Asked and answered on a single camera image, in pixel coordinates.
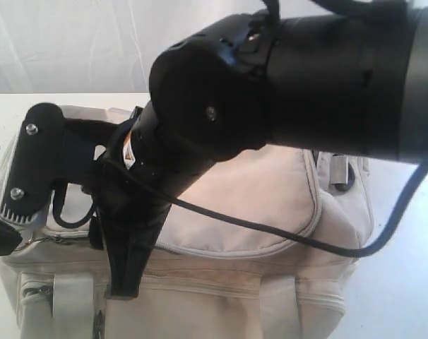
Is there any beige fabric duffel bag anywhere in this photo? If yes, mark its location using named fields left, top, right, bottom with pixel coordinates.
left=0, top=105, right=374, bottom=338

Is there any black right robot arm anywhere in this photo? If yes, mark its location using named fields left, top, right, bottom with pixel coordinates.
left=91, top=1, right=428, bottom=299

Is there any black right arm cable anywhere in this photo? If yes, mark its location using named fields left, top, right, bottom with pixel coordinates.
left=51, top=151, right=428, bottom=261

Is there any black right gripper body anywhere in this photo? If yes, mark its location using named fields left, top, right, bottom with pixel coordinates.
left=92, top=133, right=172, bottom=247

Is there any white curtain backdrop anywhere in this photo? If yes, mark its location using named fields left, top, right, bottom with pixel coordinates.
left=0, top=0, right=428, bottom=95

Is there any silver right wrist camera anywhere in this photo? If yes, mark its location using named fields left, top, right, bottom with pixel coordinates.
left=0, top=102, right=102, bottom=229

